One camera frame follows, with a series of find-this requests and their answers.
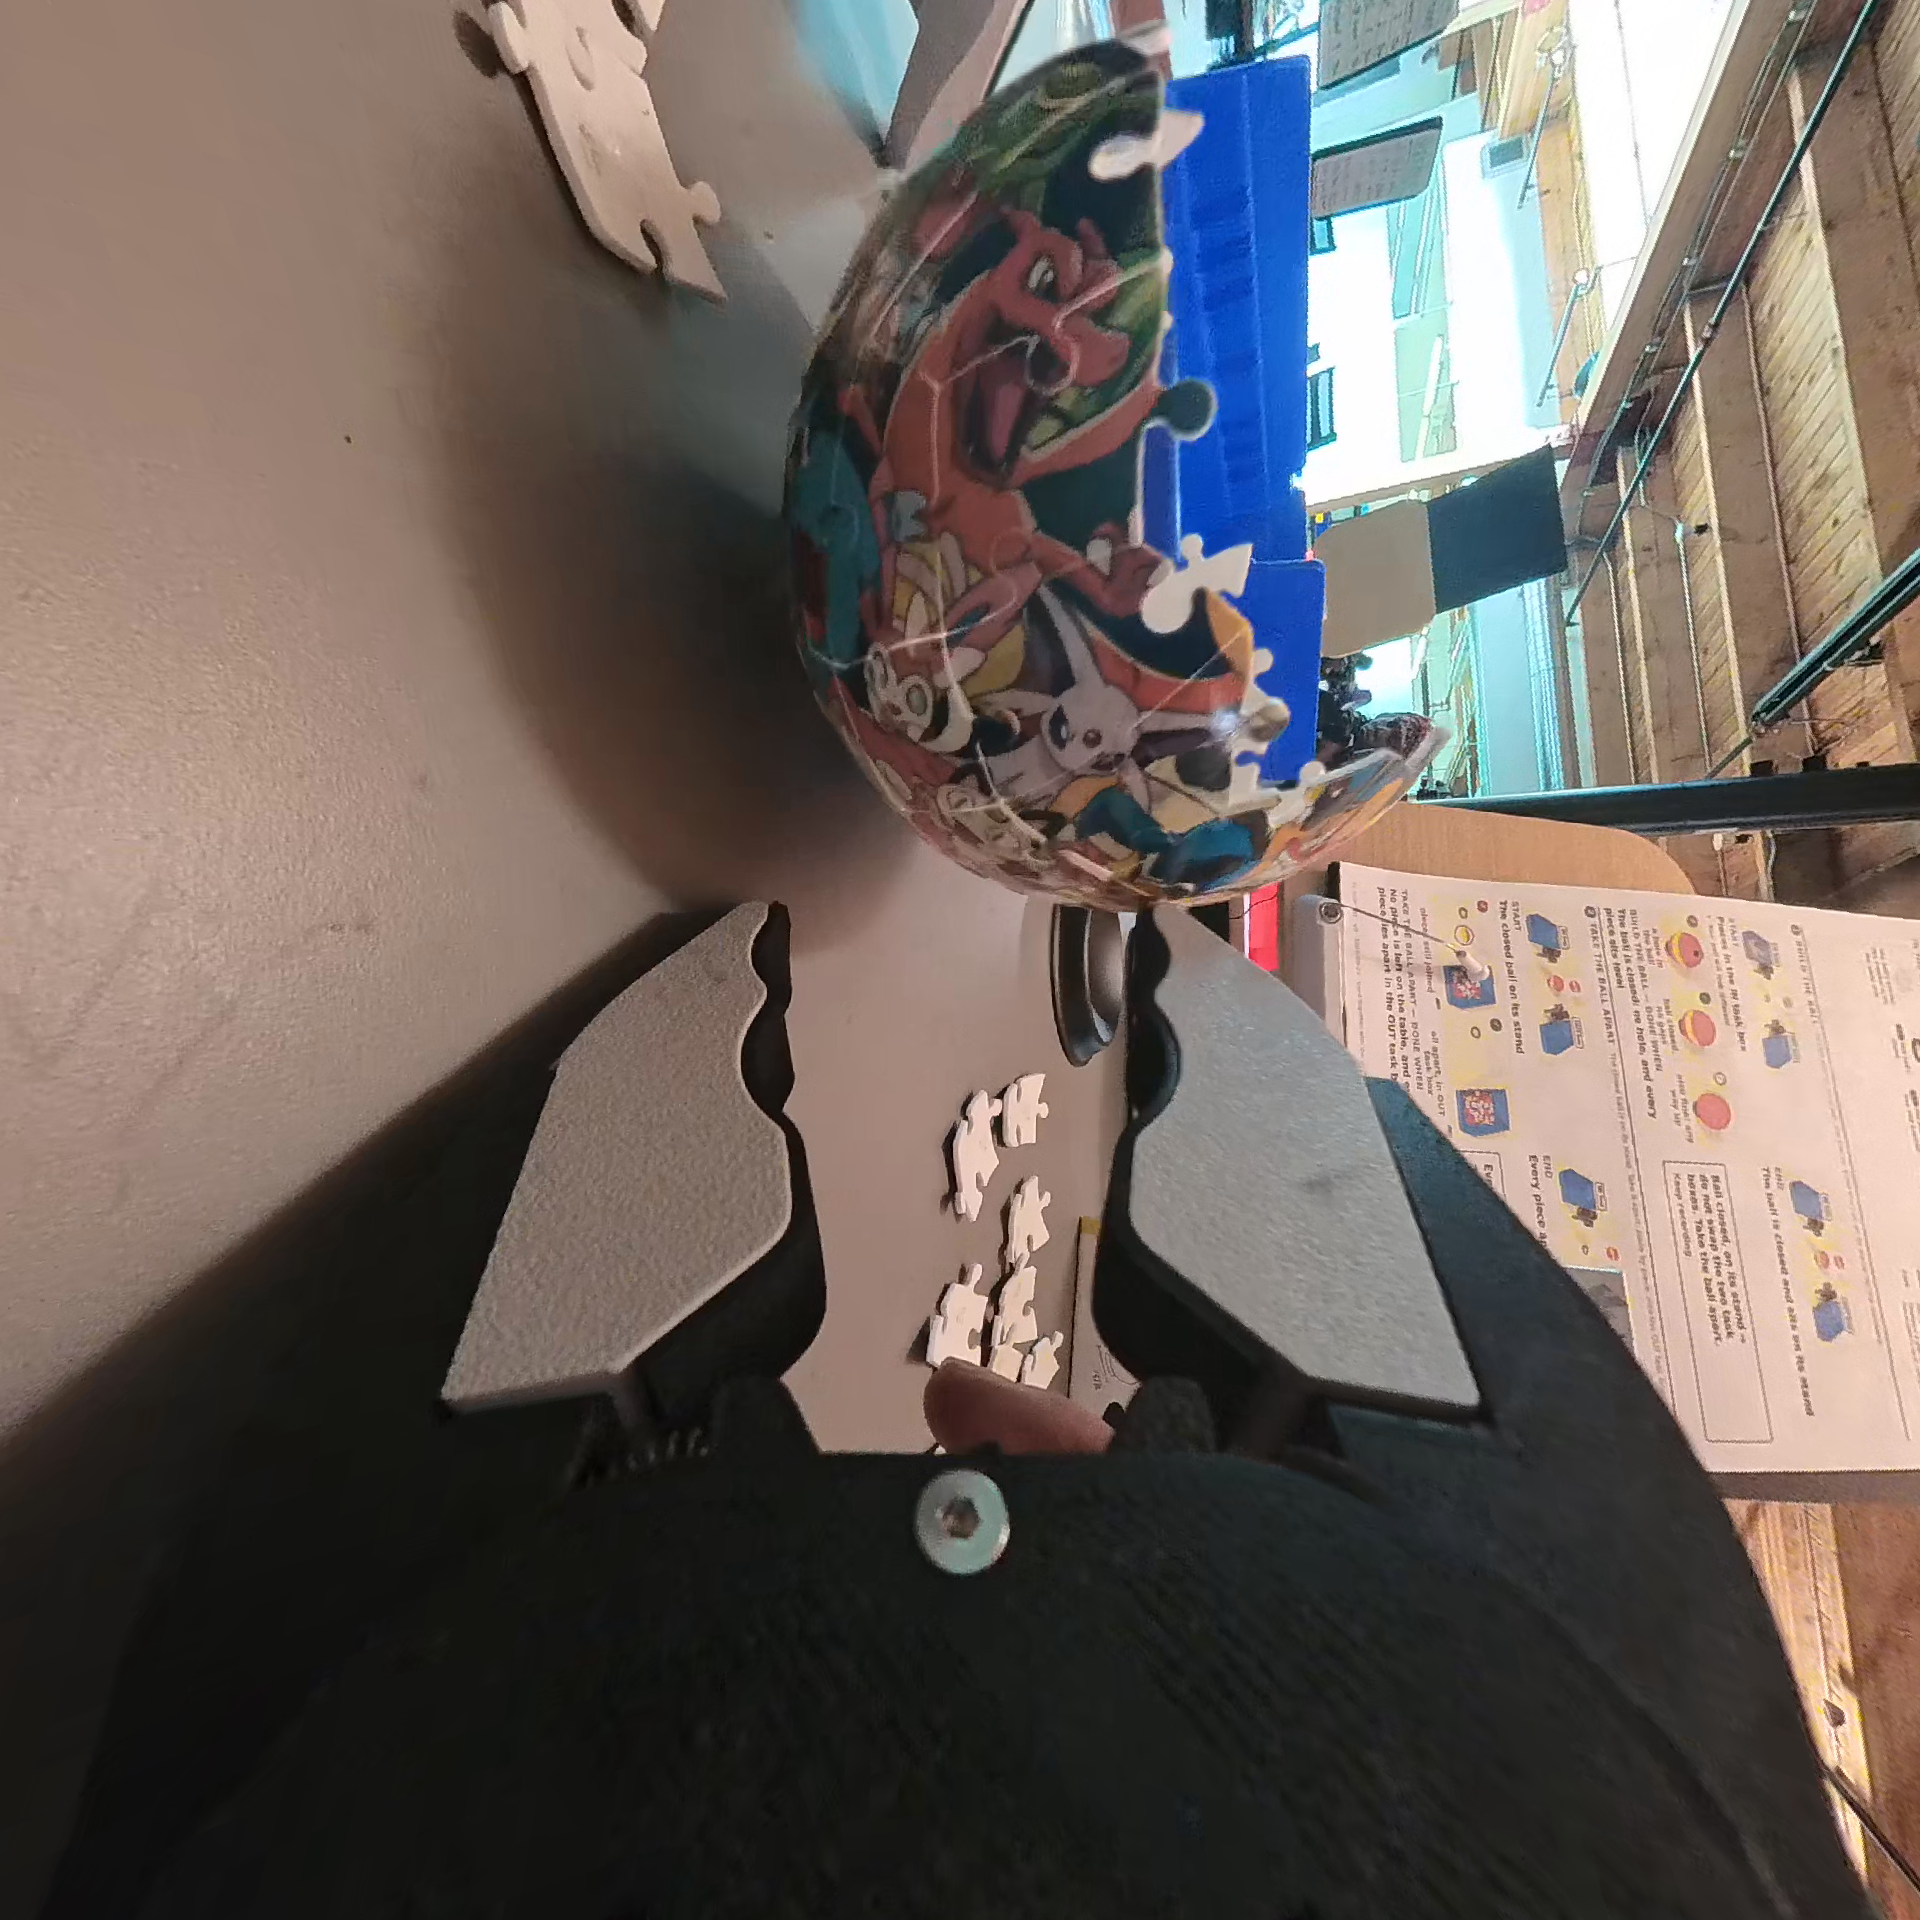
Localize rounded wooden board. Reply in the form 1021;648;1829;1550
1333;802;1700;906

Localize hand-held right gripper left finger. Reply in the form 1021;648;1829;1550
439;902;830;1442

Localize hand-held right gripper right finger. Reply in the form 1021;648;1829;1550
1089;907;1489;1449

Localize green ceiling pipe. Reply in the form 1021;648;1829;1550
1559;0;1887;634

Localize beige hanging panel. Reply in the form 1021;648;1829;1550
1317;502;1438;656

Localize white puzzle piece pile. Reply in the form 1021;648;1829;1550
779;38;1449;911

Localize pile of white puzzle pieces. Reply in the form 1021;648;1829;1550
922;1072;1069;1392

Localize printed instruction sheet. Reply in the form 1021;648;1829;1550
1326;862;1920;1482

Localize blue plastic bin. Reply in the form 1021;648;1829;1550
1158;57;1331;785

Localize joined white puzzle pieces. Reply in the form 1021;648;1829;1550
457;0;731;304

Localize dark green metal pole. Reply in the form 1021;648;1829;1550
1421;761;1920;838

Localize black round table grommet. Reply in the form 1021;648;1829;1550
1047;902;1131;1067

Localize person's right hand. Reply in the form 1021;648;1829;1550
922;1369;1121;1456

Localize black hanging panel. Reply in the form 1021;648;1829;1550
1423;441;1571;610

